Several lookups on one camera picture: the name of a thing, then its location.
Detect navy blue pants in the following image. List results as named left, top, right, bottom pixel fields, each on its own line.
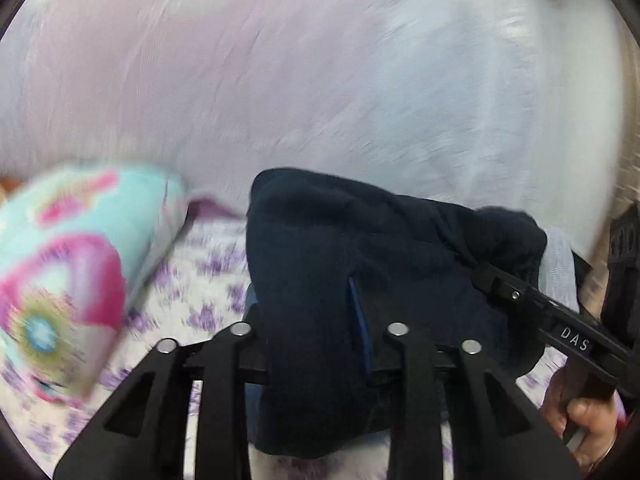
left=245, top=167, right=548, bottom=461

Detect person's right hand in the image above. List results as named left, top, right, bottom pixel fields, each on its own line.
left=541, top=367, right=623, bottom=470

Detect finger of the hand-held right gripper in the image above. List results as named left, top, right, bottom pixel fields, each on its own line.
left=471, top=261, right=557, bottom=329

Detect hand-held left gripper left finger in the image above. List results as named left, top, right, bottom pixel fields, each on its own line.
left=52, top=324, right=269, bottom=480

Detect colourful floral pillow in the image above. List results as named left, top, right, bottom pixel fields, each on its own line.
left=0, top=159, right=188, bottom=408

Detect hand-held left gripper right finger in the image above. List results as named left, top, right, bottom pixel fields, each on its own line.
left=348, top=276, right=584, bottom=480

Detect black frame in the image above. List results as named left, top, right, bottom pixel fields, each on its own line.
left=602, top=204, right=640, bottom=333

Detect light blue knit cloth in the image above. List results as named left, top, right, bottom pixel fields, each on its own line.
left=539, top=227, right=583, bottom=313

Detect purple floral bed sheet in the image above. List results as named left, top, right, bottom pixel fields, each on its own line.
left=0, top=205, right=626, bottom=480

